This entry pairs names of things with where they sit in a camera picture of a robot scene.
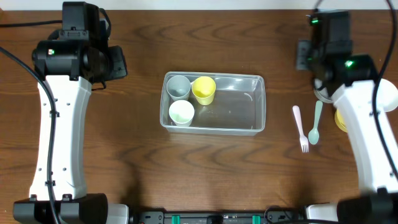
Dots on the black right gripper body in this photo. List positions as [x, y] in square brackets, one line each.
[302, 55]

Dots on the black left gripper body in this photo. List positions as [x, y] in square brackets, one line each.
[117, 62]

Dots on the grey plastic bowl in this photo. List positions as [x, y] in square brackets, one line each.
[320, 91]

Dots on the grey plastic cup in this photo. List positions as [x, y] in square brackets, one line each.
[178, 87]

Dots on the yellow plastic bowl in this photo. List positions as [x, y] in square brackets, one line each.
[339, 121]

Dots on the white plastic cup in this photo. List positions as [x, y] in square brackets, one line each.
[182, 112]

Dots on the mint green plastic spoon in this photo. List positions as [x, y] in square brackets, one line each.
[314, 135]

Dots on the pink plastic fork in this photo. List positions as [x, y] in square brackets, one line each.
[302, 138]

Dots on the yellow plastic cup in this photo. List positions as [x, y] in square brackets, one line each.
[203, 89]

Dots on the white plastic bowl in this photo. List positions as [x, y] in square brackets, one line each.
[387, 95]

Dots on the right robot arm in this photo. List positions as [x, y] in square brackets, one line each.
[350, 81]

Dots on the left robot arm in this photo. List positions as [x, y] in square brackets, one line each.
[66, 66]

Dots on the clear plastic container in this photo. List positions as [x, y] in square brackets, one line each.
[239, 106]

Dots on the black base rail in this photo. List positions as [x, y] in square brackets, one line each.
[271, 215]

